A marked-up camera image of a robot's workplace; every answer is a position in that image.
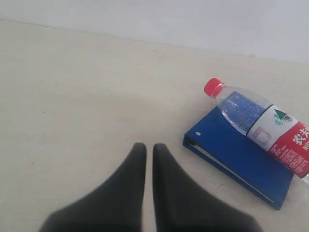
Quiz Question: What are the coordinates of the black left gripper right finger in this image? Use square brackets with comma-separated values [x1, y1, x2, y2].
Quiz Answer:
[152, 144, 262, 232]

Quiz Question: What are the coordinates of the blue ring binder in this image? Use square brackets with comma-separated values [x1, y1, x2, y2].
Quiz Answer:
[183, 107, 294, 210]

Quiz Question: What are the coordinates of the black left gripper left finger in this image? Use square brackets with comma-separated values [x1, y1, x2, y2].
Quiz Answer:
[40, 143, 147, 232]

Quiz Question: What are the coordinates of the clear red-capped water bottle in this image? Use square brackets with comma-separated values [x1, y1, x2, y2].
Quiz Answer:
[204, 78, 309, 183]

